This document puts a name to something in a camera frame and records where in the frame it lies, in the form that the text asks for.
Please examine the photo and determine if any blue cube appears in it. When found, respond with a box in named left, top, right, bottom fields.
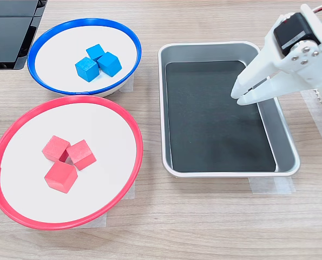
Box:
left=86, top=43, right=106, bottom=62
left=74, top=56, right=100, bottom=83
left=97, top=51, right=123, bottom=77

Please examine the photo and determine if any steel tray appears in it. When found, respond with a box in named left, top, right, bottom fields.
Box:
left=157, top=41, right=301, bottom=179

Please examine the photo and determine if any black mat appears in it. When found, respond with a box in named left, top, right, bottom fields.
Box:
left=165, top=60, right=277, bottom=173

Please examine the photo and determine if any red cube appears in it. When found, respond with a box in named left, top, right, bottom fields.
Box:
left=44, top=161, right=78, bottom=194
left=65, top=139, right=97, bottom=171
left=41, top=135, right=71, bottom=163

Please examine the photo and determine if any blue-rimmed white plate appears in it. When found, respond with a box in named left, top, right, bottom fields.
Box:
left=27, top=17, right=142, bottom=98

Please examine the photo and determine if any black glossy device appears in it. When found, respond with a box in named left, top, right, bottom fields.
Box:
left=0, top=0, right=48, bottom=70

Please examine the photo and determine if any red-rimmed white plate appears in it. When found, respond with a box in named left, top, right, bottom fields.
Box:
left=0, top=95, right=144, bottom=231

